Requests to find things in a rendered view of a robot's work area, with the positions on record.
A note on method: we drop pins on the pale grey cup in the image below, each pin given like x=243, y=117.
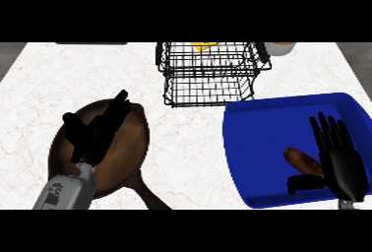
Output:
x=279, y=48

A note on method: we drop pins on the brown frying pan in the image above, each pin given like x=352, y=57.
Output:
x=125, y=144

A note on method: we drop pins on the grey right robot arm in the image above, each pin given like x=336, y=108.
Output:
x=347, y=204

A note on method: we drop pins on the blue tray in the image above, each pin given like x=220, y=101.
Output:
x=270, y=138

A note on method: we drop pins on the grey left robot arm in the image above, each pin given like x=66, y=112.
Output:
x=65, y=190

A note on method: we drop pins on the yellow item in basket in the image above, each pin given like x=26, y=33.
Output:
x=203, y=46

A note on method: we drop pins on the brown sweet potato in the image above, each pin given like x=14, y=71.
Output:
x=302, y=161

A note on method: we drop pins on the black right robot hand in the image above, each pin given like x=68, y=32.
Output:
x=341, y=164

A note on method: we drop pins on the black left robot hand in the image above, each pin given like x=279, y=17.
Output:
x=99, y=131

